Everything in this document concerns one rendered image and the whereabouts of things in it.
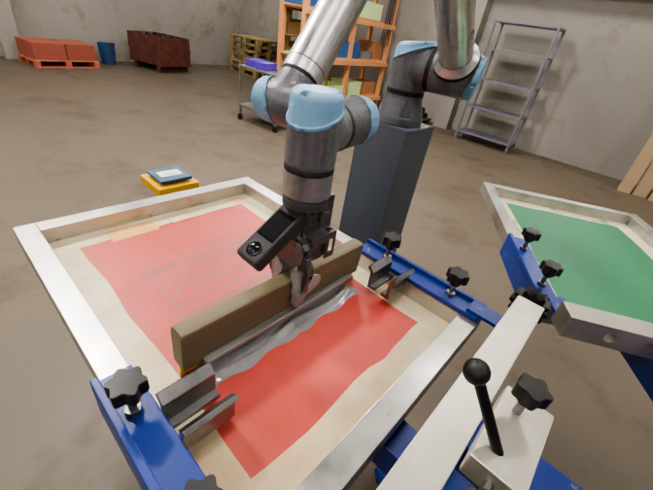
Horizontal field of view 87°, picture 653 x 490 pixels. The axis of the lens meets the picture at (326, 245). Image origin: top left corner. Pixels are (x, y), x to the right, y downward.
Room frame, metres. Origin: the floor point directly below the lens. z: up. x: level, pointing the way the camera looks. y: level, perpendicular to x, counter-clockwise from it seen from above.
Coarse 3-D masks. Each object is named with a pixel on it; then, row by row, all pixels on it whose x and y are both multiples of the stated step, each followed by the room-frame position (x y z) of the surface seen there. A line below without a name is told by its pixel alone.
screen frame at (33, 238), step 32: (192, 192) 0.84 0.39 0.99; (224, 192) 0.91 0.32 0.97; (256, 192) 0.93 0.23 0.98; (32, 224) 0.58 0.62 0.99; (64, 224) 0.60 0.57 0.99; (96, 224) 0.64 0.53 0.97; (32, 256) 0.48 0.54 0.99; (64, 288) 0.41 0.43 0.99; (416, 288) 0.58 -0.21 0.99; (64, 320) 0.35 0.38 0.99; (96, 320) 0.36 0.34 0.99; (448, 320) 0.53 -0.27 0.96; (480, 320) 0.52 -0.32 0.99; (96, 352) 0.30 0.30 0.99; (448, 352) 0.42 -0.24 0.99; (416, 384) 0.34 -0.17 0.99; (384, 416) 0.28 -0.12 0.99; (352, 448) 0.23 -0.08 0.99; (320, 480) 0.19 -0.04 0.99; (352, 480) 0.20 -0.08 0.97
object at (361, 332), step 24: (216, 216) 0.79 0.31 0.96; (240, 216) 0.82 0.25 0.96; (360, 288) 0.59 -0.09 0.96; (336, 312) 0.51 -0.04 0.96; (360, 312) 0.52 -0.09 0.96; (384, 312) 0.53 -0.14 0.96; (312, 336) 0.43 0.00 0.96; (336, 336) 0.44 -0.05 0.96; (360, 336) 0.45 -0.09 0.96; (384, 336) 0.46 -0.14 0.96; (336, 360) 0.39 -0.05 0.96; (360, 360) 0.40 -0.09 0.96
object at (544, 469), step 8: (480, 424) 0.26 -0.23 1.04; (472, 440) 0.24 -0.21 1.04; (464, 456) 0.23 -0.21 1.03; (544, 464) 0.22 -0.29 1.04; (536, 472) 0.21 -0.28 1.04; (544, 472) 0.21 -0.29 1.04; (552, 472) 0.21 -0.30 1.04; (560, 472) 0.22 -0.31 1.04; (536, 480) 0.20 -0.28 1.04; (544, 480) 0.20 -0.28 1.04; (552, 480) 0.21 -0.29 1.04; (560, 480) 0.21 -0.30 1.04; (568, 480) 0.21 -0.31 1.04; (536, 488) 0.20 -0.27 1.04; (544, 488) 0.20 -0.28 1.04; (552, 488) 0.20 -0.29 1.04; (560, 488) 0.20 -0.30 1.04; (568, 488) 0.20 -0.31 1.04; (576, 488) 0.20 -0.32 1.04
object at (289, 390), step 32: (96, 256) 0.55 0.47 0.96; (128, 256) 0.57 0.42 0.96; (128, 288) 0.47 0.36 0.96; (160, 320) 0.41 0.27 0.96; (160, 352) 0.35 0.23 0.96; (288, 352) 0.39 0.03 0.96; (320, 352) 0.40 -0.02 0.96; (224, 384) 0.31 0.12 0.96; (256, 384) 0.32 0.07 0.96; (288, 384) 0.33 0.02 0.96; (320, 384) 0.34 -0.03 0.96; (256, 416) 0.27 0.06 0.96; (288, 416) 0.28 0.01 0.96; (320, 416) 0.29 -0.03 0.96; (256, 448) 0.23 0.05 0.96
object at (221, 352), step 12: (348, 276) 0.58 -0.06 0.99; (324, 288) 0.53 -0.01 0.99; (336, 288) 0.55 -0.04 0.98; (312, 300) 0.49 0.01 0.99; (288, 312) 0.45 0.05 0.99; (264, 324) 0.41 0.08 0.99; (276, 324) 0.42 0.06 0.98; (240, 336) 0.37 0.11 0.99; (252, 336) 0.38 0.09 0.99; (228, 348) 0.35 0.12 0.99; (204, 360) 0.32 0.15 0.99; (216, 360) 0.33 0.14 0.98
